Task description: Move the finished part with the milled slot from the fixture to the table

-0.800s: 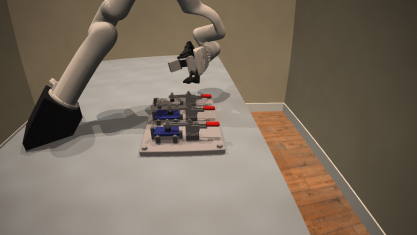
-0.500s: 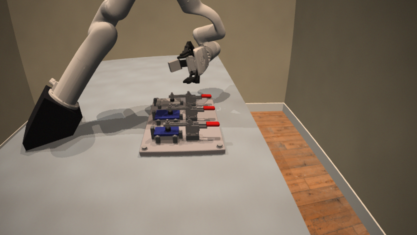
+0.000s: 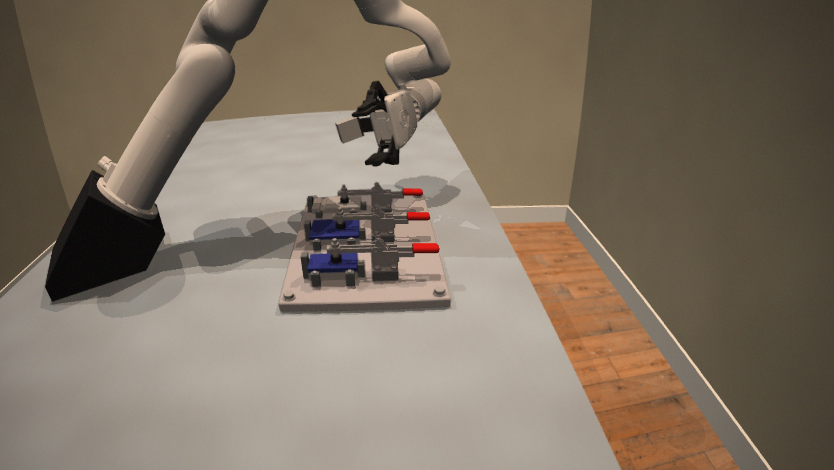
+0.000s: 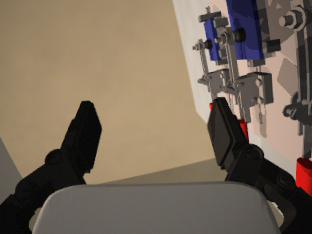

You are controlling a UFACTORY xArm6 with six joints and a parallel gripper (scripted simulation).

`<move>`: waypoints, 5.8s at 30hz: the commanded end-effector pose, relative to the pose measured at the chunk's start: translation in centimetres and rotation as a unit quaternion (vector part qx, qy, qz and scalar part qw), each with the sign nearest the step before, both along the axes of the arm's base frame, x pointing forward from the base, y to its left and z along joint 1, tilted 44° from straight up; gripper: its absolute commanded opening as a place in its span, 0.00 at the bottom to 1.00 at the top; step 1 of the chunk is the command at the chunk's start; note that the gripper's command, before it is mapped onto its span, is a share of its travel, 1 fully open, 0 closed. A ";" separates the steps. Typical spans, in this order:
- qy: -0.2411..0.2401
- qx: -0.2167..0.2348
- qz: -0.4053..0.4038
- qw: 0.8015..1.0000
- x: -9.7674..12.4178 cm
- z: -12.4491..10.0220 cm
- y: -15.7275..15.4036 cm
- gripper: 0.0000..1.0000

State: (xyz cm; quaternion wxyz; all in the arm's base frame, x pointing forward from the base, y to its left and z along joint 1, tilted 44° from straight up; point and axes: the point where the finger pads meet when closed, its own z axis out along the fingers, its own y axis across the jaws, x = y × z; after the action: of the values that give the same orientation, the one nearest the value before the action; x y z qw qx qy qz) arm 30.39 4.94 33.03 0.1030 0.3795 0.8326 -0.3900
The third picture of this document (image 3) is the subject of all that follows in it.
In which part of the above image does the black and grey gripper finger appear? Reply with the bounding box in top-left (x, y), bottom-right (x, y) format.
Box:
top-left (352, 81), bottom-right (388, 117)
top-left (365, 135), bottom-right (400, 167)

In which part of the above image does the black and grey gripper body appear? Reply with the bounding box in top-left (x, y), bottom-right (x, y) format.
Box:
top-left (370, 90), bottom-right (421, 149)

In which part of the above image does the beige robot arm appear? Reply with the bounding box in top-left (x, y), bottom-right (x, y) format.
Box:
top-left (97, 0), bottom-right (451, 220)

